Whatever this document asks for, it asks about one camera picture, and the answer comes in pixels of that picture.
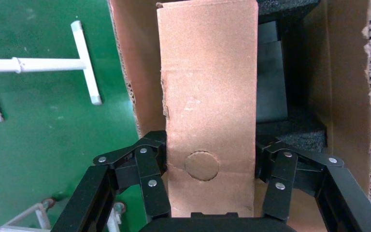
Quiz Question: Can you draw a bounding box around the small cardboard box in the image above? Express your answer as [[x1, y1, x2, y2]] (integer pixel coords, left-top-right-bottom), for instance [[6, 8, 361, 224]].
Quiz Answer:
[[156, 0, 259, 218]]

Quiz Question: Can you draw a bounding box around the white wheeled trolley cart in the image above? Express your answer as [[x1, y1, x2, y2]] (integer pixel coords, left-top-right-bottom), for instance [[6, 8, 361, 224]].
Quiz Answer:
[[0, 198, 127, 232]]

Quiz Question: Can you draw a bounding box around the white pipe frame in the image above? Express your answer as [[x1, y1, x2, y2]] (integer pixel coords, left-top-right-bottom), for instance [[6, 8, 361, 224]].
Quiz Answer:
[[0, 20, 103, 123]]

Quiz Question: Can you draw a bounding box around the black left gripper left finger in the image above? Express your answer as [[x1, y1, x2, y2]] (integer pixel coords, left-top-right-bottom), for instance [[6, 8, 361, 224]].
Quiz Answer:
[[50, 130, 172, 232]]

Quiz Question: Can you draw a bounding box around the black glossy panel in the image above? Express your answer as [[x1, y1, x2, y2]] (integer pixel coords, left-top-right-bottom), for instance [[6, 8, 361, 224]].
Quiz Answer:
[[257, 20, 289, 123]]

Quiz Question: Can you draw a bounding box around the large open cardboard box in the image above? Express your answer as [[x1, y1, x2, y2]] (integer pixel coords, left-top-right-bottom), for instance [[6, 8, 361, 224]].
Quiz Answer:
[[107, 0, 371, 232]]

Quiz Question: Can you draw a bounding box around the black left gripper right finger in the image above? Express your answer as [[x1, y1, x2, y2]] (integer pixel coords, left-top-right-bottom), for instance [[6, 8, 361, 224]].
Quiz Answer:
[[255, 137, 371, 232]]

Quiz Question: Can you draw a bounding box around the black foam insert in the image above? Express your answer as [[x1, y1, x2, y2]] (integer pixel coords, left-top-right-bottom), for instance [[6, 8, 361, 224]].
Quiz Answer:
[[257, 0, 321, 24], [256, 105, 329, 154]]

